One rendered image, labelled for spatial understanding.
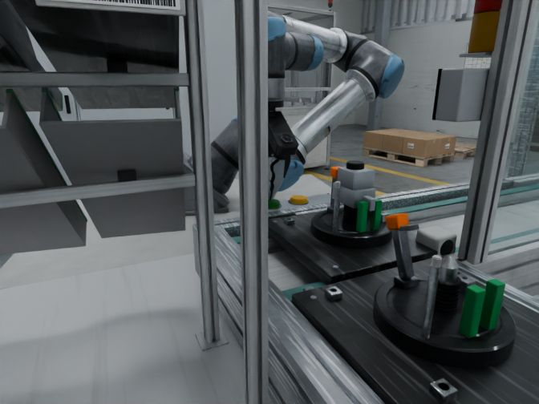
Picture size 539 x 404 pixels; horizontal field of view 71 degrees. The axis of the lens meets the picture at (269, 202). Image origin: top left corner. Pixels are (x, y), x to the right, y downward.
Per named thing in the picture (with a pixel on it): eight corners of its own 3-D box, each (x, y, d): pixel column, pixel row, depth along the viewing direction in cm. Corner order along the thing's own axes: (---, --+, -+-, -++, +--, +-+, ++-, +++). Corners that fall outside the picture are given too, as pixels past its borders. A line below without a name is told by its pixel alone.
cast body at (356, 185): (331, 198, 66) (333, 159, 64) (351, 195, 68) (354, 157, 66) (361, 212, 59) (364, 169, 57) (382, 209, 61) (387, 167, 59)
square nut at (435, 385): (427, 392, 32) (429, 382, 32) (441, 385, 33) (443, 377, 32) (443, 406, 31) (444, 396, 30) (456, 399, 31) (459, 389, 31)
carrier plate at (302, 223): (261, 229, 72) (261, 219, 72) (362, 212, 82) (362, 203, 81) (330, 289, 52) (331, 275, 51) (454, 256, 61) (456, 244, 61)
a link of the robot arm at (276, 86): (291, 78, 75) (253, 78, 71) (291, 102, 76) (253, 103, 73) (275, 78, 81) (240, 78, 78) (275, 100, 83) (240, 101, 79)
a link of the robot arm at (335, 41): (350, 25, 120) (243, -14, 83) (377, 41, 115) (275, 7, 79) (333, 59, 126) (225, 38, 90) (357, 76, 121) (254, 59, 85)
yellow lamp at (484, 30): (459, 53, 53) (464, 15, 52) (483, 54, 55) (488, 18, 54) (492, 50, 49) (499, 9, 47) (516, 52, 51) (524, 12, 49)
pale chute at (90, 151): (100, 238, 59) (101, 213, 61) (186, 230, 62) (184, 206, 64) (37, 124, 35) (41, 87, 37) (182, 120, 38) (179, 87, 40)
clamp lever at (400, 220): (395, 277, 45) (383, 216, 46) (407, 274, 46) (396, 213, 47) (416, 280, 42) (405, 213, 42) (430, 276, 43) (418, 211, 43)
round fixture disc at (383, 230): (297, 224, 69) (297, 214, 69) (358, 214, 75) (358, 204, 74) (341, 255, 57) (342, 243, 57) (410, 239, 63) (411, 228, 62)
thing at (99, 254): (73, 196, 134) (71, 188, 133) (310, 180, 155) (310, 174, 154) (-17, 305, 69) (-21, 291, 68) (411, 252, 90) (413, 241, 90)
